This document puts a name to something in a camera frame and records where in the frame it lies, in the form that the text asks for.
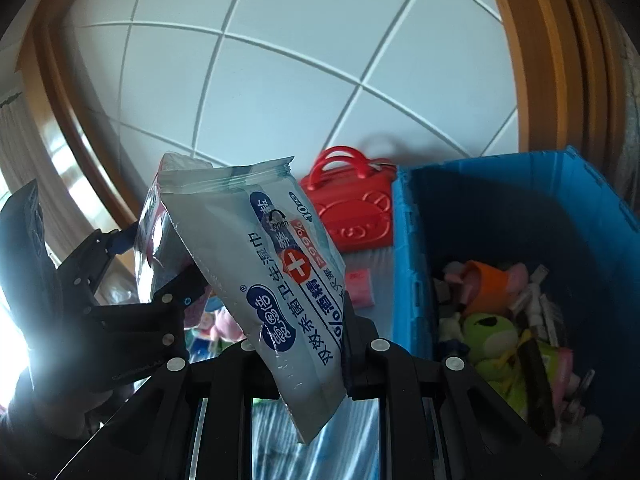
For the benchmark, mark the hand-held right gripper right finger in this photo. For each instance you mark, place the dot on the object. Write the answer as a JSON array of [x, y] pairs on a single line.
[[357, 360]]

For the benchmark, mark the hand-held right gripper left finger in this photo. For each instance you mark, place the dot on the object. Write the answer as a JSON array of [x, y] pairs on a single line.
[[230, 375]]

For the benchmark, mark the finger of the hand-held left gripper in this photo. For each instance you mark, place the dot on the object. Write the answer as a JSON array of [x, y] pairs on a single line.
[[100, 255], [170, 290]]

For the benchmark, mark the translucent plastic packet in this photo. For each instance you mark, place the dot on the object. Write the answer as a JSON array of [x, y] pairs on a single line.
[[155, 240]]

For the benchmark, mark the white wet wipes packet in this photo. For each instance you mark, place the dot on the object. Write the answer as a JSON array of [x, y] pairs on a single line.
[[300, 310]]

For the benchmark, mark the white plush toy blue ribbon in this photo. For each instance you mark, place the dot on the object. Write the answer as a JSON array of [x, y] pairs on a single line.
[[450, 325]]

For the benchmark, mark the green frog plush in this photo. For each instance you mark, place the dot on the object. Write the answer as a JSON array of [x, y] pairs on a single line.
[[490, 335]]

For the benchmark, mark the pink wet wipes pack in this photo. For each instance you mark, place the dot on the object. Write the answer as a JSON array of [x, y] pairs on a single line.
[[555, 365]]

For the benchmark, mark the blue plastic crate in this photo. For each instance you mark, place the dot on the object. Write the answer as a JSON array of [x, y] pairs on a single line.
[[500, 200]]

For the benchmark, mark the person's left hand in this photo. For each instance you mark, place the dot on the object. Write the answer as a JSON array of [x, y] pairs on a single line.
[[60, 410]]

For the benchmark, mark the pink flowered tissue pack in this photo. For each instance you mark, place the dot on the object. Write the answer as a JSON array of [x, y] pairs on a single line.
[[360, 287]]

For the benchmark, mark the red toy suitcase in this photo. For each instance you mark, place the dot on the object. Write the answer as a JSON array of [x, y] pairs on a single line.
[[350, 210]]

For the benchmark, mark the white medicine box red print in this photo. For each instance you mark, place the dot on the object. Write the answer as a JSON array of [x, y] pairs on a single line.
[[547, 317]]

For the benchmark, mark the wooden door frame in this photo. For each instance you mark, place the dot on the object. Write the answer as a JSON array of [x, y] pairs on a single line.
[[75, 135]]

